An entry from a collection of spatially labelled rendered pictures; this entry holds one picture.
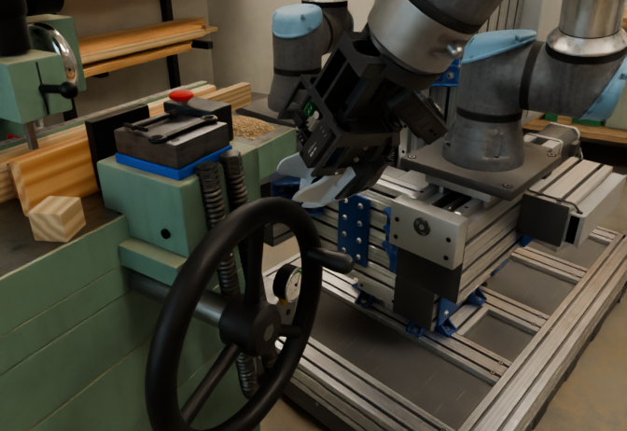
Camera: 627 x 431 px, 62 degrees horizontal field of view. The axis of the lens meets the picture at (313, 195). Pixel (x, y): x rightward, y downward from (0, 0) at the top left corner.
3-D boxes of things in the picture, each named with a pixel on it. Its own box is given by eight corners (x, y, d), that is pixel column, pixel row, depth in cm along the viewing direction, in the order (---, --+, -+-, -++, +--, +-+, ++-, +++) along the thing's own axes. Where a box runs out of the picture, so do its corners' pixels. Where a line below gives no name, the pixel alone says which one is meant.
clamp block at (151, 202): (186, 261, 58) (176, 187, 54) (104, 229, 64) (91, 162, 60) (264, 208, 70) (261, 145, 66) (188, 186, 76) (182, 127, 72)
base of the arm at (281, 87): (298, 93, 140) (297, 56, 135) (341, 104, 131) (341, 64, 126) (255, 105, 130) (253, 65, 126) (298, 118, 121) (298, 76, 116)
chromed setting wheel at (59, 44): (73, 112, 79) (55, 26, 73) (23, 100, 84) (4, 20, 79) (90, 106, 81) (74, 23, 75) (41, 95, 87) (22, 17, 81)
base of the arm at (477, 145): (465, 136, 110) (471, 90, 105) (536, 155, 100) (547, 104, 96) (426, 156, 100) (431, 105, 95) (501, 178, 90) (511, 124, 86)
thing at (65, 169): (34, 219, 61) (19, 163, 57) (23, 215, 61) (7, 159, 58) (177, 156, 78) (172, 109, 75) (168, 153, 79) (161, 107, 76)
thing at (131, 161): (179, 181, 56) (173, 132, 53) (110, 160, 61) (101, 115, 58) (254, 144, 66) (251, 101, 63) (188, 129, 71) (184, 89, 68)
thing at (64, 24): (39, 103, 82) (20, 23, 77) (13, 96, 86) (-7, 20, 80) (90, 89, 89) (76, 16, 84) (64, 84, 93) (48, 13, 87)
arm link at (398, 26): (439, -24, 42) (500, 43, 39) (408, 22, 45) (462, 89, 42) (375, -39, 38) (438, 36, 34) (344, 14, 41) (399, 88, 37)
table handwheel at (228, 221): (228, 508, 58) (118, 383, 38) (107, 429, 67) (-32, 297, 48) (346, 306, 75) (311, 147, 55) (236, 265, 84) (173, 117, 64)
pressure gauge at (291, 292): (286, 318, 89) (285, 279, 86) (269, 311, 91) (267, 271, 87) (306, 298, 94) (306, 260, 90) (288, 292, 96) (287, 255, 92)
